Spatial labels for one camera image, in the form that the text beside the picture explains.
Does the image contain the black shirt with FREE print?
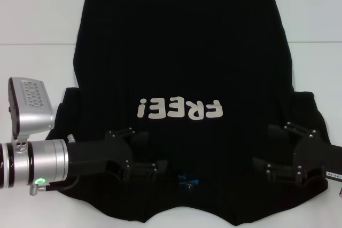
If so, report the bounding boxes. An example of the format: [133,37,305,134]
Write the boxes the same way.
[45,0,330,228]

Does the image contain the left arm cable with plug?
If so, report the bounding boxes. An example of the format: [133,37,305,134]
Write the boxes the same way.
[28,178,50,196]

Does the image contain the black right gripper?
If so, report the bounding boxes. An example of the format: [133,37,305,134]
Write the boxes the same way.
[252,122,342,185]

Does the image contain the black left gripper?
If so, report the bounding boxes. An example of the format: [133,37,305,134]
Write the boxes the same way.
[66,128,169,184]

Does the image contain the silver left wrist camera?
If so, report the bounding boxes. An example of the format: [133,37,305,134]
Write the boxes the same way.
[7,77,56,154]

